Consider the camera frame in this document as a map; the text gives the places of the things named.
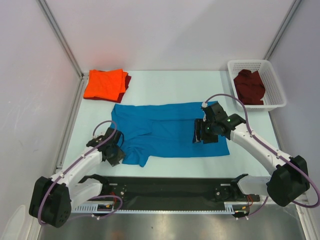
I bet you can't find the blue t shirt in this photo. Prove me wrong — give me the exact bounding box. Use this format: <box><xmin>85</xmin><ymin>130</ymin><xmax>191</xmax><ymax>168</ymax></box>
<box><xmin>111</xmin><ymin>102</ymin><xmax>230</xmax><ymax>167</ymax></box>

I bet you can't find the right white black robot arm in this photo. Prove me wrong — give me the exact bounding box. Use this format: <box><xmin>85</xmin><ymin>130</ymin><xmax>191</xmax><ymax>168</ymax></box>
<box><xmin>193</xmin><ymin>114</ymin><xmax>310</xmax><ymax>207</ymax></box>

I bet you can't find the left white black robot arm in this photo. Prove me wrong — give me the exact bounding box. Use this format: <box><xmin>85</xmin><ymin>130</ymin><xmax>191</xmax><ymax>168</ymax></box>
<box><xmin>29</xmin><ymin>143</ymin><xmax>125</xmax><ymax>228</ymax></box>

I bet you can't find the folded dark red t shirt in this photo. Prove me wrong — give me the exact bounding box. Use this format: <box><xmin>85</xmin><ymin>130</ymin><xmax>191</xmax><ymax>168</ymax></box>
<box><xmin>110</xmin><ymin>73</ymin><xmax>132</xmax><ymax>103</ymax></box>

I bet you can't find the crumpled dark red t shirt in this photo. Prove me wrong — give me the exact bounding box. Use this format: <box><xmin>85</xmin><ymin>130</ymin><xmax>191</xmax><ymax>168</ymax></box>
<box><xmin>233</xmin><ymin>69</ymin><xmax>266</xmax><ymax>105</ymax></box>

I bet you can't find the folded orange t shirt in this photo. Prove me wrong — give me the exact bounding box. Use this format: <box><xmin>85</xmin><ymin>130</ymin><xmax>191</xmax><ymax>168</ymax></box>
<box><xmin>83</xmin><ymin>69</ymin><xmax>128</xmax><ymax>102</ymax></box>

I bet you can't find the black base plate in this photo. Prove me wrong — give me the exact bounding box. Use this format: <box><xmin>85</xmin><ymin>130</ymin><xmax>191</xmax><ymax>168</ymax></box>
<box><xmin>103</xmin><ymin>176</ymin><xmax>262</xmax><ymax>212</ymax></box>

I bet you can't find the left aluminium frame post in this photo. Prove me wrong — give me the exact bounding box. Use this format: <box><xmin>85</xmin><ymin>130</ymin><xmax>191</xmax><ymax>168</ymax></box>
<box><xmin>35</xmin><ymin>0</ymin><xmax>85</xmax><ymax>78</ymax></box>

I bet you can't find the aluminium frame post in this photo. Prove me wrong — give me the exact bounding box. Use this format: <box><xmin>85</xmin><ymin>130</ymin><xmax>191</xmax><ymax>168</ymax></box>
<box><xmin>35</xmin><ymin>0</ymin><xmax>85</xmax><ymax>78</ymax></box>
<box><xmin>263</xmin><ymin>0</ymin><xmax>304</xmax><ymax>60</ymax></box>

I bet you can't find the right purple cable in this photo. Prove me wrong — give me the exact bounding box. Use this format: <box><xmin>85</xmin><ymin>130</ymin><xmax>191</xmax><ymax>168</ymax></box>
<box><xmin>201</xmin><ymin>93</ymin><xmax>320</xmax><ymax>221</ymax></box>

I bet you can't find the white slotted cable duct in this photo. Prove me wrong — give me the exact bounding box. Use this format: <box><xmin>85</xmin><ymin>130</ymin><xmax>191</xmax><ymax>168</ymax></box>
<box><xmin>72</xmin><ymin>201</ymin><xmax>251</xmax><ymax>215</ymax></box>

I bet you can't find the aluminium front rail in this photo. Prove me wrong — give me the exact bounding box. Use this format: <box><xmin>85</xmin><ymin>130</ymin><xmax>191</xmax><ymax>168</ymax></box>
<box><xmin>34</xmin><ymin>182</ymin><xmax>310</xmax><ymax>208</ymax></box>

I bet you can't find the right aluminium frame post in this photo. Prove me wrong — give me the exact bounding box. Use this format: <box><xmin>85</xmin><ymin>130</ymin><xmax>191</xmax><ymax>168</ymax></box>
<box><xmin>263</xmin><ymin>0</ymin><xmax>304</xmax><ymax>60</ymax></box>

